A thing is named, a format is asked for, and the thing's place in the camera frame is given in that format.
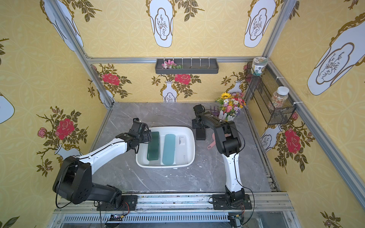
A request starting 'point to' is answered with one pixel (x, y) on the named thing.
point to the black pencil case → (200, 134)
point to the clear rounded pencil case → (181, 149)
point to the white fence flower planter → (230, 105)
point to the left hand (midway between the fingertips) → (138, 134)
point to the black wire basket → (264, 86)
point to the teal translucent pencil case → (168, 152)
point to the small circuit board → (116, 217)
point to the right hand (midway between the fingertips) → (204, 123)
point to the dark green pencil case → (153, 147)
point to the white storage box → (141, 155)
